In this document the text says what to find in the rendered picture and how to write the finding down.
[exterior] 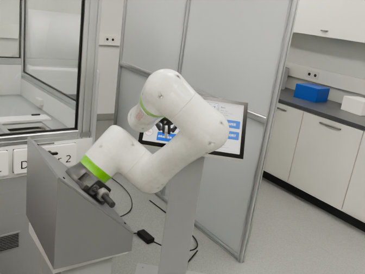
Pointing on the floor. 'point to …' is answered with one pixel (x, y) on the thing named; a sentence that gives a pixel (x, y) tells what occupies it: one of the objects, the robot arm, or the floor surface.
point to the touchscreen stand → (178, 222)
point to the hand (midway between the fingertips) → (166, 132)
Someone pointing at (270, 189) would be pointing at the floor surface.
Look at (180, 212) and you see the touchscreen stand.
